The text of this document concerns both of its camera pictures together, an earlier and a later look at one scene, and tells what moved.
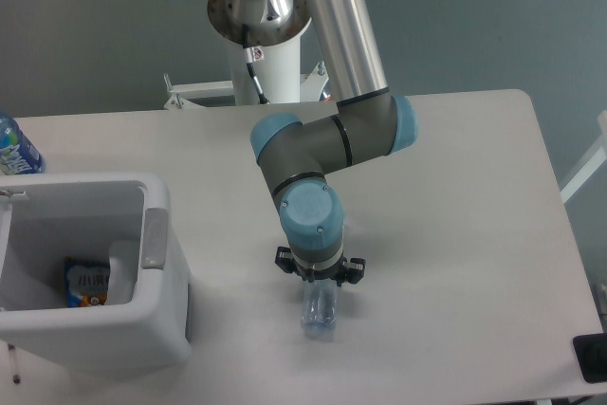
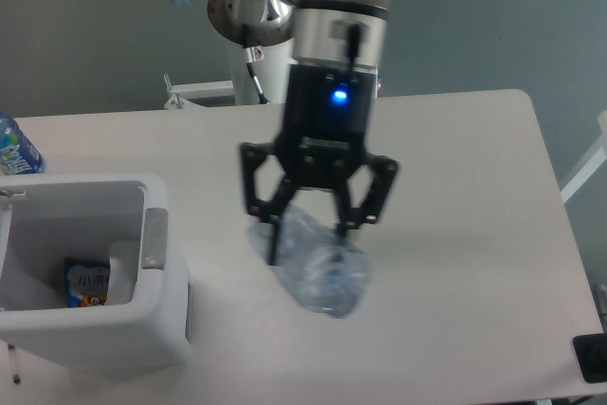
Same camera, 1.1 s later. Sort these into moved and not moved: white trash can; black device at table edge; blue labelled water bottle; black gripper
Moved: black gripper
Not moved: blue labelled water bottle; white trash can; black device at table edge
